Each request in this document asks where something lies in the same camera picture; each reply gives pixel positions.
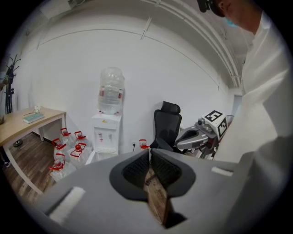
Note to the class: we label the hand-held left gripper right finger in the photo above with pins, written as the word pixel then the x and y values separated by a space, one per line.
pixel 183 180

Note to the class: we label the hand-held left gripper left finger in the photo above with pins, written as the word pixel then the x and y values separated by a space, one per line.
pixel 119 180

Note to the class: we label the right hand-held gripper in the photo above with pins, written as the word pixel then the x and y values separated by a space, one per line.
pixel 206 132

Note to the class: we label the white water dispenser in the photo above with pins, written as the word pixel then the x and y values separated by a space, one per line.
pixel 106 128

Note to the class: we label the clear bottle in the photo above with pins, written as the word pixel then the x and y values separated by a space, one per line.
pixel 111 93

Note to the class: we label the black mesh office chair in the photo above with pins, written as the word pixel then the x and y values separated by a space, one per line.
pixel 167 121

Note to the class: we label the frosted glass door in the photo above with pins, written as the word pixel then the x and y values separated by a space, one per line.
pixel 238 104

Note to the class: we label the person's white shirt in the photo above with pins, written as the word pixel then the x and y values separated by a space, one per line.
pixel 263 91

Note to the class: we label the white ceiling pipe run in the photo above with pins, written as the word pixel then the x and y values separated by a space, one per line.
pixel 206 32

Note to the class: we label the green book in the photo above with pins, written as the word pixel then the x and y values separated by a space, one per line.
pixel 34 117

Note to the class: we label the small white ornament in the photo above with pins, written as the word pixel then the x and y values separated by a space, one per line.
pixel 37 109

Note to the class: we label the wooden table white legs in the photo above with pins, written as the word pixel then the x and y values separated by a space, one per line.
pixel 20 128

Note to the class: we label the blue face mask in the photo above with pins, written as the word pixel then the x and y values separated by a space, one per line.
pixel 230 21

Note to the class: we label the person's head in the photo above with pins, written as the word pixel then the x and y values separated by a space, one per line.
pixel 242 13

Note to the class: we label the black coat rack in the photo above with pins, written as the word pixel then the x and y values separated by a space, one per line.
pixel 10 91

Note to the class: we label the white wall power outlet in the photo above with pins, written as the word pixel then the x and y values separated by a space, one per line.
pixel 134 144

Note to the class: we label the thin white wall conduit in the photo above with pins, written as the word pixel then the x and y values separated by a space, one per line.
pixel 114 30

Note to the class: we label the black head-mounted camera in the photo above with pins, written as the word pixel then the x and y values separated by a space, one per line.
pixel 206 4

